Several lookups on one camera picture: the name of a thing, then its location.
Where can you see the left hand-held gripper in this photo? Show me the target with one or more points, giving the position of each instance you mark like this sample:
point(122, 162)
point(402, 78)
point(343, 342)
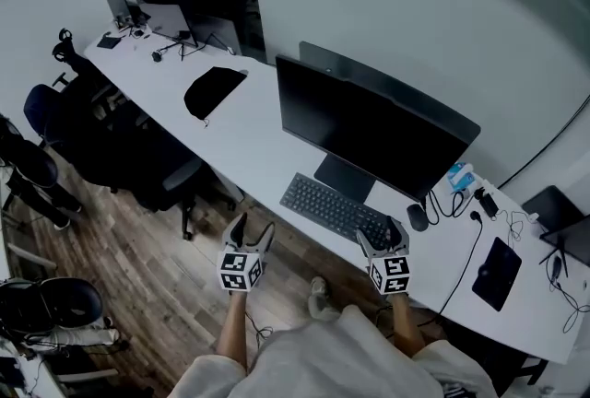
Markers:
point(239, 269)

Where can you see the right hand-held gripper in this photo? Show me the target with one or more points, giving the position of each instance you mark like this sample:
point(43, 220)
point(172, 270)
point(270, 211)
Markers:
point(392, 274)

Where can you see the black keyboard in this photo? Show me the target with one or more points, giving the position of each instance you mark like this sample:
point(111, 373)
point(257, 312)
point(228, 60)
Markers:
point(322, 202)

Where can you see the person's right forearm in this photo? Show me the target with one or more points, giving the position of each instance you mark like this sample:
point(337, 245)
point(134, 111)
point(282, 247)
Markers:
point(408, 327)

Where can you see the person's left forearm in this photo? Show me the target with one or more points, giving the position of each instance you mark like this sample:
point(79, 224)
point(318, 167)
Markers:
point(234, 331)

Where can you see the white desk leg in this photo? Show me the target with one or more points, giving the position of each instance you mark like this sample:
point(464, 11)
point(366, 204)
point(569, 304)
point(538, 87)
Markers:
point(230, 186)

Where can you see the person's right shoe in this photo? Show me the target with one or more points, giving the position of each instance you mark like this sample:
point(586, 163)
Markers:
point(322, 299)

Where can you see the blue tissue pack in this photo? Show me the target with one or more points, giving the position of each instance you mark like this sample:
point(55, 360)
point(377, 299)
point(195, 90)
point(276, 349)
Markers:
point(462, 179)

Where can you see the small black mouse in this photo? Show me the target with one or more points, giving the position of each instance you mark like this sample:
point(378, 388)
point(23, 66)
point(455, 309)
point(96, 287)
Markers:
point(484, 272)

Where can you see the black power adapter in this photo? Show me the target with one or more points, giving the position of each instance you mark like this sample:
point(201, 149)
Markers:
point(487, 202)

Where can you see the black mesh office chair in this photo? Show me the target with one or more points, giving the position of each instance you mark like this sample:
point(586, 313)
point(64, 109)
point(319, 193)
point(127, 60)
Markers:
point(156, 166)

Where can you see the black mouse pad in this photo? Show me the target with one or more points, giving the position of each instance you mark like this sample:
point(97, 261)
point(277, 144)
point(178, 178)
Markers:
point(500, 274)

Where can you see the large black computer monitor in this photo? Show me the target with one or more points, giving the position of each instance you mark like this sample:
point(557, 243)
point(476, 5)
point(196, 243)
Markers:
point(359, 124)

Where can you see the person's grey sweatshirt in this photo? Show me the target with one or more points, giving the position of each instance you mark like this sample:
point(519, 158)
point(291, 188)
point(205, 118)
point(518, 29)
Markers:
point(332, 364)

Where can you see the black cloth pouch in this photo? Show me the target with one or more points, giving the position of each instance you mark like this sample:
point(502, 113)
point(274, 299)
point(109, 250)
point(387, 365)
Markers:
point(212, 92)

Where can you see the black monitor on tripod stand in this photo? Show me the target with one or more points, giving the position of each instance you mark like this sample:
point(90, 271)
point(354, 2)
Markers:
point(574, 242)

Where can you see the dark blue round chair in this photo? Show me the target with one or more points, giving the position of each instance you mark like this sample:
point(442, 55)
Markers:
point(64, 301)

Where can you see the black webcam on tripod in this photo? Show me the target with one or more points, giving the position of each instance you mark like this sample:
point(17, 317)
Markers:
point(157, 56)

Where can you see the black monitor with thin stand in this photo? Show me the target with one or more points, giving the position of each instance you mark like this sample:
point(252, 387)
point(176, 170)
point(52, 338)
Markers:
point(166, 18)

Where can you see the blue-backed office chair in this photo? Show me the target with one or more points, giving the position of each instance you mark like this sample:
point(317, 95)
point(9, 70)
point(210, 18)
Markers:
point(46, 110)

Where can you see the small black desk pad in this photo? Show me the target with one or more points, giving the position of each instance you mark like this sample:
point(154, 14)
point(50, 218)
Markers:
point(108, 42)

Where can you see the black office chair with headrest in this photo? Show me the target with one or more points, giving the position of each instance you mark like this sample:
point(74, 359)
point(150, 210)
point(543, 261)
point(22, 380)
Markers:
point(78, 64)

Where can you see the small dark monitor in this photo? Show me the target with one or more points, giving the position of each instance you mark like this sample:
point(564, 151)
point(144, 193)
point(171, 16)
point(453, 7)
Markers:
point(117, 7)

